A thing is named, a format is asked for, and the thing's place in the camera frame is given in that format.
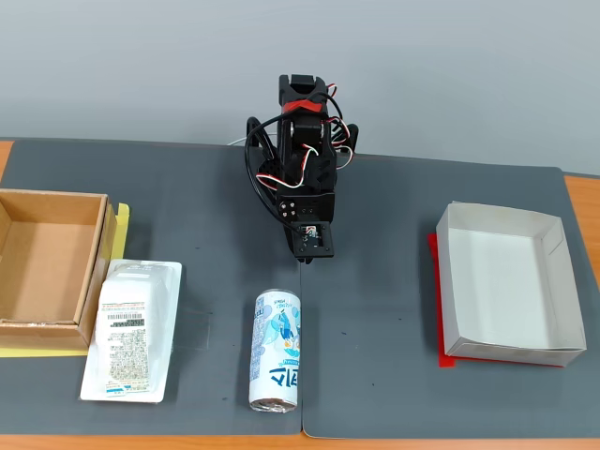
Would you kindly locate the red tape strip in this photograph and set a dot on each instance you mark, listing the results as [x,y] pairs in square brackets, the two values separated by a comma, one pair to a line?
[302,106]

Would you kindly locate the white paper box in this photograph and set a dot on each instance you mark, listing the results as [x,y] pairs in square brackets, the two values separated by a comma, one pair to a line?
[497,286]

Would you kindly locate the white blue drink can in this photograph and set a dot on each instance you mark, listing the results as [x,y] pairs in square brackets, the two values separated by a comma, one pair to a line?
[275,347]

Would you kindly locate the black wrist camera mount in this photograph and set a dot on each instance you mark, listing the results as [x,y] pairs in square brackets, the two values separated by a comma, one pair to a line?
[323,246]

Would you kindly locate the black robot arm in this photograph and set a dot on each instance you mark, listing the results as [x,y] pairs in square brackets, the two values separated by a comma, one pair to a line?
[300,136]

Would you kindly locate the red paper sheet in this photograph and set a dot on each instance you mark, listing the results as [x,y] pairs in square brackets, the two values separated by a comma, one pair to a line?
[445,362]

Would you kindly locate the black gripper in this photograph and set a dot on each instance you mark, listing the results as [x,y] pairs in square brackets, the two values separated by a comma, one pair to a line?
[310,212]

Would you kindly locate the dark grey table mat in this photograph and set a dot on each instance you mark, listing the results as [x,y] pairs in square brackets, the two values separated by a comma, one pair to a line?
[375,262]
[211,225]

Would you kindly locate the brown cardboard box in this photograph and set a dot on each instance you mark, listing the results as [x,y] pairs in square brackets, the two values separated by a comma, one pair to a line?
[47,262]

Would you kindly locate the white plastic food package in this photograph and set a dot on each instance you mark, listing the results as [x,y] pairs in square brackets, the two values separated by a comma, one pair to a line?
[131,337]

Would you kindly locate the yellow paper sheet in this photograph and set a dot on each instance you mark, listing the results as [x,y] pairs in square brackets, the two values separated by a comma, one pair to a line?
[123,229]

